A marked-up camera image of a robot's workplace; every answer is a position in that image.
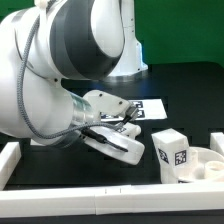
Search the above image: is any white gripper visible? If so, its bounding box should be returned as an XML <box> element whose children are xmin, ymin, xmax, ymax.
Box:
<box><xmin>84</xmin><ymin>90</ymin><xmax>145</xmax><ymax>165</ymax></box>

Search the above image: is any white round stool seat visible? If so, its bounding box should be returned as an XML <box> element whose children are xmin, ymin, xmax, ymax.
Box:
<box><xmin>161</xmin><ymin>146</ymin><xmax>224</xmax><ymax>185</ymax></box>

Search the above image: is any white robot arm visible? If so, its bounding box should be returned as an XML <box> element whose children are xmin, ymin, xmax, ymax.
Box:
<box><xmin>0</xmin><ymin>0</ymin><xmax>148</xmax><ymax>164</ymax></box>

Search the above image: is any white marker paper sheet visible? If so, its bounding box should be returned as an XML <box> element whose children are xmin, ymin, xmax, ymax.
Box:
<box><xmin>101</xmin><ymin>99</ymin><xmax>167</xmax><ymax>122</ymax></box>

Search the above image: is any grey braided camera cable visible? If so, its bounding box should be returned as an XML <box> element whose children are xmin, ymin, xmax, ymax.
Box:
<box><xmin>16</xmin><ymin>0</ymin><xmax>139</xmax><ymax>153</ymax></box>

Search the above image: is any white left barrier wall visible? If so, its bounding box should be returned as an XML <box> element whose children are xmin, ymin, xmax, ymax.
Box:
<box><xmin>0</xmin><ymin>142</ymin><xmax>21</xmax><ymax>191</ymax></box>

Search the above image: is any white barrier wall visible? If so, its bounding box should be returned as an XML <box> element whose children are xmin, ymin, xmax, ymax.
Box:
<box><xmin>0</xmin><ymin>142</ymin><xmax>21</xmax><ymax>191</ymax></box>
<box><xmin>0</xmin><ymin>183</ymin><xmax>224</xmax><ymax>218</ymax></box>
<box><xmin>210</xmin><ymin>132</ymin><xmax>224</xmax><ymax>156</ymax></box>

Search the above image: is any white right barrier wall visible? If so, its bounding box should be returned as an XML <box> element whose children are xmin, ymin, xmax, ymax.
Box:
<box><xmin>210</xmin><ymin>132</ymin><xmax>224</xmax><ymax>156</ymax></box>

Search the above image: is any white front barrier wall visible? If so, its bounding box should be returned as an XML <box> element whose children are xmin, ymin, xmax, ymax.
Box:
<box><xmin>0</xmin><ymin>183</ymin><xmax>224</xmax><ymax>218</ymax></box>

